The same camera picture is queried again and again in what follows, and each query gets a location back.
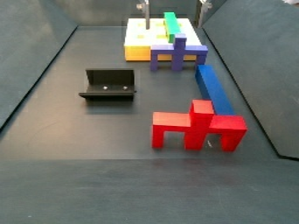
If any green long block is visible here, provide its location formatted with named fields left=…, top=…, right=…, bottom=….
left=163, top=12, right=182, bottom=43

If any grey metal post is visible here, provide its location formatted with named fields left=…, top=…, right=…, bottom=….
left=198, top=0, right=213, bottom=27

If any blue long block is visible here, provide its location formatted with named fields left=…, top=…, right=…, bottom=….
left=196, top=65, right=236, bottom=116

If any red cross-shaped block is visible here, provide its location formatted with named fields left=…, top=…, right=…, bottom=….
left=153, top=100, right=249, bottom=151

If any yellow slotted board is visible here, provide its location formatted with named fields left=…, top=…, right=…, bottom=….
left=125, top=18, right=202, bottom=61

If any black angle bracket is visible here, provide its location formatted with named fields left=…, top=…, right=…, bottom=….
left=79, top=68, right=137, bottom=100

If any grey metal rod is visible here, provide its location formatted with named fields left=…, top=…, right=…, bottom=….
left=137, top=0, right=150, bottom=29

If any purple cross-shaped block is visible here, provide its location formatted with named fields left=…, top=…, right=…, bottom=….
left=151, top=33, right=209, bottom=71

